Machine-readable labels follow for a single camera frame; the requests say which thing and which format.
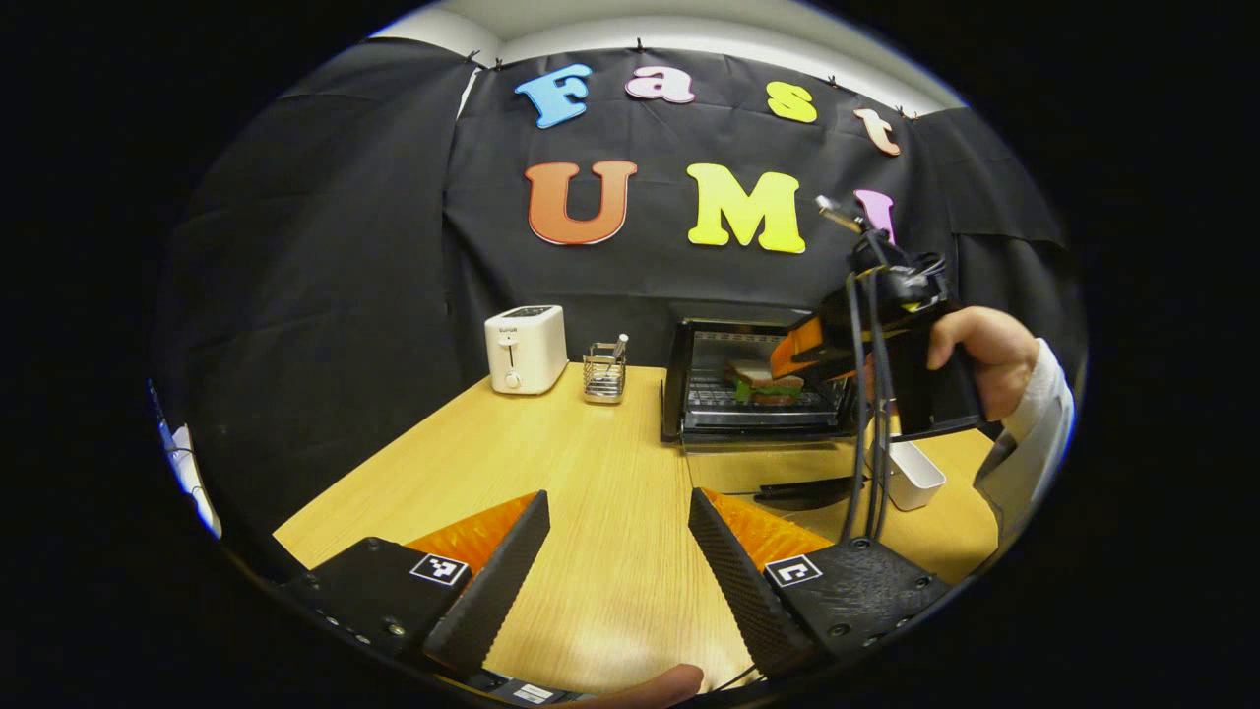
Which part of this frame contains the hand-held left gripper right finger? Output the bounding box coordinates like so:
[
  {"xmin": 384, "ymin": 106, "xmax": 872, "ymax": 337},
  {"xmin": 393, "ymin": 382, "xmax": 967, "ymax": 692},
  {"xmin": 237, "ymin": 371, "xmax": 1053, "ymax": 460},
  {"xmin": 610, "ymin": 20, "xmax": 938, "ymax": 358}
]
[{"xmin": 687, "ymin": 487, "xmax": 954, "ymax": 678}]

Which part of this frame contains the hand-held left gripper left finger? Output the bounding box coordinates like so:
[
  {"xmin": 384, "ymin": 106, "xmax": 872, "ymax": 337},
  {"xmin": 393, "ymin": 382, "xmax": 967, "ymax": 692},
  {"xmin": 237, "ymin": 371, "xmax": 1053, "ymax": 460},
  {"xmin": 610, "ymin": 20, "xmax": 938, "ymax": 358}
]
[{"xmin": 281, "ymin": 490, "xmax": 552, "ymax": 680}]

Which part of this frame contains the lettuce sandwich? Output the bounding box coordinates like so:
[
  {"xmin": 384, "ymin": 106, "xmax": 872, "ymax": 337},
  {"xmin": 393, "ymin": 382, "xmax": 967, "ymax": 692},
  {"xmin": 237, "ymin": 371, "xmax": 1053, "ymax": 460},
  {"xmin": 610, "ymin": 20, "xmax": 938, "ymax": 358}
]
[{"xmin": 726, "ymin": 360, "xmax": 806, "ymax": 406}]

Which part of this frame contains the black electric oven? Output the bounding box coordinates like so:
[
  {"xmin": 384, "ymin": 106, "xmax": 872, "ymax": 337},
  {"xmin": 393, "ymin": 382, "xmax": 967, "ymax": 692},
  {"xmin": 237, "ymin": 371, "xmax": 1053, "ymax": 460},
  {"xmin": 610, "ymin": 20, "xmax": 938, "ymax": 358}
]
[{"xmin": 660, "ymin": 315, "xmax": 892, "ymax": 513}]

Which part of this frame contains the white divided dish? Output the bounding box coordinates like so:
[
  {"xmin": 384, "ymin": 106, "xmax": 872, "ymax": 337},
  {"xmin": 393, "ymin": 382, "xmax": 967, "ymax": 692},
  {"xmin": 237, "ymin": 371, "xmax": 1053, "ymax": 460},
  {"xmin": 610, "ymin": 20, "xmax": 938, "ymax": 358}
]
[{"xmin": 886, "ymin": 440, "xmax": 948, "ymax": 512}]

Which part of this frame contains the white toaster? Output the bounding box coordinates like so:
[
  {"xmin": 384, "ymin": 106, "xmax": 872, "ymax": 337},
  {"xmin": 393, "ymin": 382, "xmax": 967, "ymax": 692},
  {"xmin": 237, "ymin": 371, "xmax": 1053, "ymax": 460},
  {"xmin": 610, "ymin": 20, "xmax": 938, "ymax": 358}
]
[{"xmin": 483, "ymin": 304, "xmax": 569, "ymax": 396}]

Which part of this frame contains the black backdrop cloth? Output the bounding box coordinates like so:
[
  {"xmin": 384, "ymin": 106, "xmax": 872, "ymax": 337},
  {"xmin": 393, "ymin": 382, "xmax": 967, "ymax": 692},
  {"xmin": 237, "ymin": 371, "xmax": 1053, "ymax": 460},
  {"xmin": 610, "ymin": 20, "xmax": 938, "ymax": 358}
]
[{"xmin": 148, "ymin": 39, "xmax": 1089, "ymax": 582}]

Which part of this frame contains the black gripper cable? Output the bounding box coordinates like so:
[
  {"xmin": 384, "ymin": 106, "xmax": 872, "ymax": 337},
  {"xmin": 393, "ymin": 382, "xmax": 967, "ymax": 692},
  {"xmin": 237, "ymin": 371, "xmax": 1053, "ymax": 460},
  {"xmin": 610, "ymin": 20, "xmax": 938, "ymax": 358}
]
[{"xmin": 839, "ymin": 271, "xmax": 899, "ymax": 543}]

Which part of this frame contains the metal wire mesh holder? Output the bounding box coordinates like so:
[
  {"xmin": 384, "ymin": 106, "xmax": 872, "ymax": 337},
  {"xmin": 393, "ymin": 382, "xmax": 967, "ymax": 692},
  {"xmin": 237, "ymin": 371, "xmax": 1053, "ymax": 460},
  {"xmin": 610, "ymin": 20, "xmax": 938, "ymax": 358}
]
[{"xmin": 583, "ymin": 334, "xmax": 630, "ymax": 405}]

